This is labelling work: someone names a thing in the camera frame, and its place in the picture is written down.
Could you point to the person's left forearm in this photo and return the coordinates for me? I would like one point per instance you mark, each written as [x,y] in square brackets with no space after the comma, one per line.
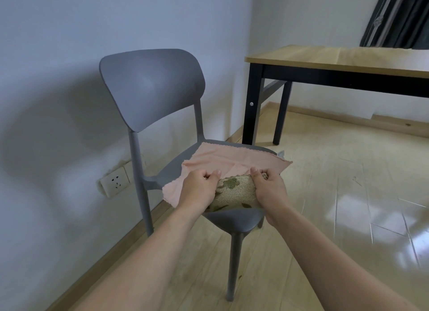
[137,267]

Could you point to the pink cloth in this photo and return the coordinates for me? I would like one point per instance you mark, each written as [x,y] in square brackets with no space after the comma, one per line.
[228,156]

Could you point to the dark grey curtain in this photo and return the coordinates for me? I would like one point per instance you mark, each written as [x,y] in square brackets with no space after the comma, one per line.
[395,19]

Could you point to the grey plastic chair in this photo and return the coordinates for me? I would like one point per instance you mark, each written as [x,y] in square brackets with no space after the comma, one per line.
[150,83]

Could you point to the wooden table with black legs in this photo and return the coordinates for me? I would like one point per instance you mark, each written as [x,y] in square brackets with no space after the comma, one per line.
[318,56]

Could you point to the person's right hand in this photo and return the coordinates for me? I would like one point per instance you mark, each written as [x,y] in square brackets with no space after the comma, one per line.
[273,197]

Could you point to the olive floral cloth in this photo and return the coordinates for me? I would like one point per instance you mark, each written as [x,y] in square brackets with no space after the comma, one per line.
[234,193]

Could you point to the white wall socket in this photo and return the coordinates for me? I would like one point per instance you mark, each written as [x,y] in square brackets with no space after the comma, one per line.
[115,183]

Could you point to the person's right forearm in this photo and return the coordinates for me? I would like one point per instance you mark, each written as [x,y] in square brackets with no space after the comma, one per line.
[331,267]

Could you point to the person's left hand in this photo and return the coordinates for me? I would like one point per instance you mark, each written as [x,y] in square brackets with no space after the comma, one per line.
[197,191]

